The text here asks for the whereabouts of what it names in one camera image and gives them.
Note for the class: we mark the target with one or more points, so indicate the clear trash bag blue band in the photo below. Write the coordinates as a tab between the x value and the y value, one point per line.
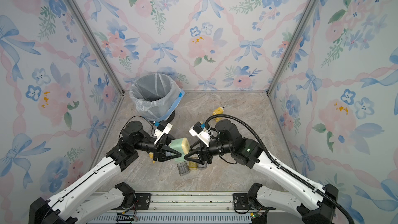
155	96

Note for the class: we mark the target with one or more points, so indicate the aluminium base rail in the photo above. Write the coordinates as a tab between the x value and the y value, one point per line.
193	206

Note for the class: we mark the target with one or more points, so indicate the green pencil sharpener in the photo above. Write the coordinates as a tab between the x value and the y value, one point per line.
181	145

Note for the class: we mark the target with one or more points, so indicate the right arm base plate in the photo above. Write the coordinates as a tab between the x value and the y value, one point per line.
244	202

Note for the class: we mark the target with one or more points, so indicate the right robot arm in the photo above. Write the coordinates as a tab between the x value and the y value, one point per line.
312	202

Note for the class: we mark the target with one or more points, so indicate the corner aluminium post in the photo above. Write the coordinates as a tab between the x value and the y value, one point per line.
301	25
89	35

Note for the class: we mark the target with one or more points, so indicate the clear blue sharpener tray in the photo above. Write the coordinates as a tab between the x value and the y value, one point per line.
202	166

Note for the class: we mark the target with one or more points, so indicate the yellow transparent shavings tray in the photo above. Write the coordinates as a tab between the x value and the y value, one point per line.
192	165

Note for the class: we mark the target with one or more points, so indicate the yellow pencil sharpener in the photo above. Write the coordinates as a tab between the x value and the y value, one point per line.
218	111
151	156

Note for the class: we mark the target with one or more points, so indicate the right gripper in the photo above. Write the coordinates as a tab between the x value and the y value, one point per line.
204	153

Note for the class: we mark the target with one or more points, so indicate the dark shavings tray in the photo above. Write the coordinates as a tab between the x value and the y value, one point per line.
183	168

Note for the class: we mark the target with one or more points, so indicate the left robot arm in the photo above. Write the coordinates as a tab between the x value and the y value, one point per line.
71	205

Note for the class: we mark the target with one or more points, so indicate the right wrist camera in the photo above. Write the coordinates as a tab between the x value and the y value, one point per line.
198	130

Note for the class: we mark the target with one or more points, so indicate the right corner aluminium post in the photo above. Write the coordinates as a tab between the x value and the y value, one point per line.
301	25

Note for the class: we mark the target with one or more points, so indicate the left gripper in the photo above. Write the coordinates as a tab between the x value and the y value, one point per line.
160	153

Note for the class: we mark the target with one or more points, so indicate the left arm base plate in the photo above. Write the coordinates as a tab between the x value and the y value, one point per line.
140	201

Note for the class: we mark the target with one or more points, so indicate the black trash bin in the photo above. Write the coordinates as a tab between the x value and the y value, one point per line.
170	117

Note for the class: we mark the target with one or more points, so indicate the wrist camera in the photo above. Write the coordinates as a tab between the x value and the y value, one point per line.
163	127
198	130

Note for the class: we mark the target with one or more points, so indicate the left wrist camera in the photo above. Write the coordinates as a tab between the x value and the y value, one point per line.
163	127

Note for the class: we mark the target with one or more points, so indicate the left corner aluminium post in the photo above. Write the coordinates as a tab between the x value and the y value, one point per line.
89	35

